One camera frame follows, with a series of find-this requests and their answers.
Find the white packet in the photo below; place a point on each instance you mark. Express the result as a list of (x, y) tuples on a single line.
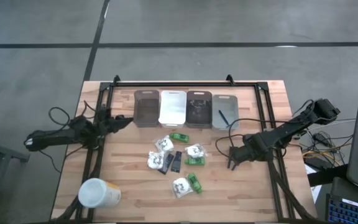
[(164, 144), (195, 151), (155, 160), (181, 187)]

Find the translucent smoky plastic bin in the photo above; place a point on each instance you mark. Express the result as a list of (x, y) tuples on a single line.
[(147, 109)]

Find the white plastic bin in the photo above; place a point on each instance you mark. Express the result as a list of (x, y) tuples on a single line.
[(172, 109)]

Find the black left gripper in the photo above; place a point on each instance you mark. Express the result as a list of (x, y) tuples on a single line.
[(109, 123)]

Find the dark blue toothpaste tube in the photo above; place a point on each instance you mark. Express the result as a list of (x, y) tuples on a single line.
[(176, 162), (166, 163)]

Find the green travel bottle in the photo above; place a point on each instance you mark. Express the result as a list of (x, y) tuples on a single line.
[(179, 137), (195, 161), (194, 183)]

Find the blue backlit keyboard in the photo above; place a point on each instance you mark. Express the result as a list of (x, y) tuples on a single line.
[(350, 214)]

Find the light grey plastic bin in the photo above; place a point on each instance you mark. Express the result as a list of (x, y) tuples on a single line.
[(228, 105)]

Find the dark grey plastic bin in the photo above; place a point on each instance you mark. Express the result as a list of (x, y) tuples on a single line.
[(199, 109)]

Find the black power brick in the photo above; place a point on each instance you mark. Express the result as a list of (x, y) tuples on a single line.
[(317, 163)]

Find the white and yellow canister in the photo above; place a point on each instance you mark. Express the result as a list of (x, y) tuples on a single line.
[(96, 193)]

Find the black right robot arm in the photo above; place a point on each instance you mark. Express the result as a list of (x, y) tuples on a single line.
[(291, 127)]

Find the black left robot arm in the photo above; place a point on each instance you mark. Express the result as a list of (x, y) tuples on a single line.
[(57, 137)]

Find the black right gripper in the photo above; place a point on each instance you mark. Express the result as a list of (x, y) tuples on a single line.
[(247, 149)]

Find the black aluminium rig frame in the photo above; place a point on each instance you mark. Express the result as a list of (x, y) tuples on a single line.
[(182, 84)]

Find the thin dark stick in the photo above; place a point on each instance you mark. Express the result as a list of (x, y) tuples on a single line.
[(223, 117)]

